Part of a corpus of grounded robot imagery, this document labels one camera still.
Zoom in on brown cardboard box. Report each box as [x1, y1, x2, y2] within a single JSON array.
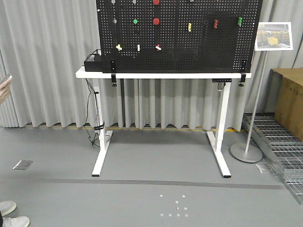
[[272, 68, 303, 141]]

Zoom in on white standing desk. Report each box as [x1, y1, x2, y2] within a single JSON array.
[[75, 66, 252, 178]]

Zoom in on grey curtain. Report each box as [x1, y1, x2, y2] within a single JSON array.
[[0, 0, 303, 129]]

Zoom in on yellow toggle switch lower left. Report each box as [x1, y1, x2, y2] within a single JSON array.
[[116, 44, 122, 51]]

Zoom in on sign stand with poster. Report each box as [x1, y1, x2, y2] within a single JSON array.
[[230, 21, 294, 164]]

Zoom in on black perforated pegboard panel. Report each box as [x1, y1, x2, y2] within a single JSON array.
[[96, 0, 262, 73]]

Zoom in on lower red mushroom button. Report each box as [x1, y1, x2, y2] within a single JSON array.
[[153, 18, 160, 25]]

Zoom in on black right clamp bracket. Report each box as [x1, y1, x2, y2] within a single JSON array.
[[238, 60, 247, 87]]

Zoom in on black desk control panel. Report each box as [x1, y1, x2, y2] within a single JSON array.
[[212, 79, 232, 83]]

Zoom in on red toggle switch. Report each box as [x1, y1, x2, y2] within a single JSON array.
[[155, 44, 161, 51], [214, 20, 218, 29]]

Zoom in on upper grey sneaker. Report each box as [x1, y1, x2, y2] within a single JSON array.
[[0, 201, 17, 216]]

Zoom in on red toggle switch lower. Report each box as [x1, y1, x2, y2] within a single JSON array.
[[155, 44, 161, 51]]

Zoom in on metal floor grating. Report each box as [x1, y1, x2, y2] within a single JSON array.
[[251, 114, 303, 205]]

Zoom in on grey sneaker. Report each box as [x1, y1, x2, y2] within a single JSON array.
[[2, 216, 30, 227], [0, 201, 17, 216]]

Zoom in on red mushroom button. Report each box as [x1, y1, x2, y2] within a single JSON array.
[[153, 18, 160, 25], [153, 0, 160, 5]]

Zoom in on black electronics box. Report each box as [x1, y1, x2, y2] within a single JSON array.
[[84, 49, 103, 72]]

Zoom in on lower grey sneaker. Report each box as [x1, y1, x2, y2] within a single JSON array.
[[2, 216, 30, 227]]

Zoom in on upper red mushroom button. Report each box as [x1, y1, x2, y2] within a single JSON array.
[[153, 0, 160, 5]]

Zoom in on bystander hand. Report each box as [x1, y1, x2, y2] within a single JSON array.
[[0, 76, 12, 104]]

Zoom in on metal floor plate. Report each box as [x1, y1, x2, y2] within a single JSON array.
[[13, 160, 33, 170]]

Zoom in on red toggle switch right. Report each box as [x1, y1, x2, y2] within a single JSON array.
[[214, 20, 218, 29]]

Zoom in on green toggle switch right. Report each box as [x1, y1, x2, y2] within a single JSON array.
[[237, 17, 243, 26]]

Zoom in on black cables on desk leg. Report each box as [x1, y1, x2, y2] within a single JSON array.
[[85, 78, 112, 148]]

